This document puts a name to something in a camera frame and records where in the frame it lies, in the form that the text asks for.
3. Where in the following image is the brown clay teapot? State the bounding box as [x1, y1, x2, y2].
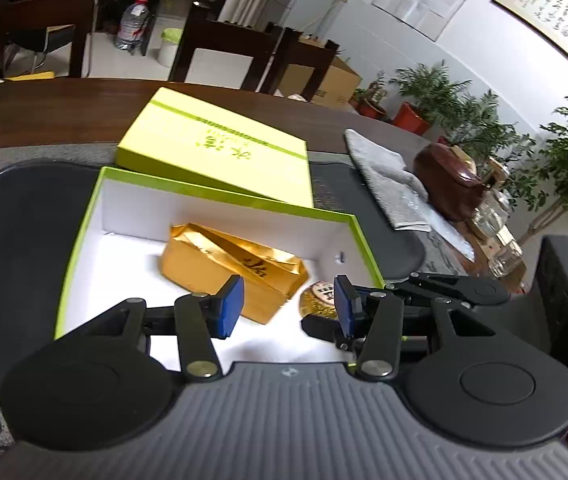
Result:
[413, 143, 486, 222]

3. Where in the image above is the gold foil tea packet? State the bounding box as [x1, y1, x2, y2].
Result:
[159, 223, 309, 324]

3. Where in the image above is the green open gift box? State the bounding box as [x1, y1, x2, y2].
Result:
[55, 167, 385, 337]

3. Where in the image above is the plastic water bottle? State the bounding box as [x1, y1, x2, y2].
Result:
[114, 0, 149, 51]

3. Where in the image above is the gold tea ball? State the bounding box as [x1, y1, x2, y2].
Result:
[299, 281, 338, 320]

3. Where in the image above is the grey folded towel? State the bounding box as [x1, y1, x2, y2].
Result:
[343, 129, 432, 232]

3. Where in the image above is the dark wooden chair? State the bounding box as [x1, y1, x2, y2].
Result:
[169, 2, 338, 102]

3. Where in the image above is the yellow green box lid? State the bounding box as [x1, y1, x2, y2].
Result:
[116, 88, 313, 207]

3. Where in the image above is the cardboard box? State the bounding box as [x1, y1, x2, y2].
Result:
[276, 55, 362, 110]

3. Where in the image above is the clear glass cup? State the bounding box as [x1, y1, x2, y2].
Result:
[488, 240, 523, 278]

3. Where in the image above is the potted green plant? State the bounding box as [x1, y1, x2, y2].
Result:
[506, 99, 568, 245]

